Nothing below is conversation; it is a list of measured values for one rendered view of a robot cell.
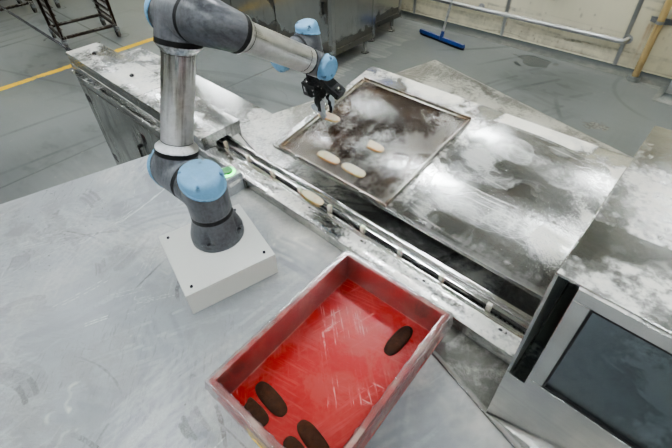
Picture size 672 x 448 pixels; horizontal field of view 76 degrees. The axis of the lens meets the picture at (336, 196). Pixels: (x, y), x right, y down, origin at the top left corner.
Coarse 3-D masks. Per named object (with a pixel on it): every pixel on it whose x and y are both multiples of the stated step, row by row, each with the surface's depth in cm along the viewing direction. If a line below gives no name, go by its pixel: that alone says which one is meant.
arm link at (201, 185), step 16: (192, 160) 113; (208, 160) 114; (176, 176) 113; (192, 176) 109; (208, 176) 110; (224, 176) 114; (176, 192) 113; (192, 192) 107; (208, 192) 108; (224, 192) 113; (192, 208) 112; (208, 208) 111; (224, 208) 115
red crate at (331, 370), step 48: (336, 288) 119; (288, 336) 108; (336, 336) 108; (384, 336) 107; (240, 384) 99; (288, 384) 99; (336, 384) 98; (384, 384) 98; (288, 432) 91; (336, 432) 91
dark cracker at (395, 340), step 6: (402, 330) 107; (408, 330) 107; (396, 336) 106; (402, 336) 106; (408, 336) 106; (390, 342) 105; (396, 342) 105; (402, 342) 105; (384, 348) 104; (390, 348) 104; (396, 348) 104; (390, 354) 103
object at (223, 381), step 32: (352, 256) 114; (320, 288) 110; (384, 288) 111; (288, 320) 104; (416, 320) 109; (448, 320) 100; (256, 352) 98; (416, 352) 93; (224, 384) 93; (384, 416) 86
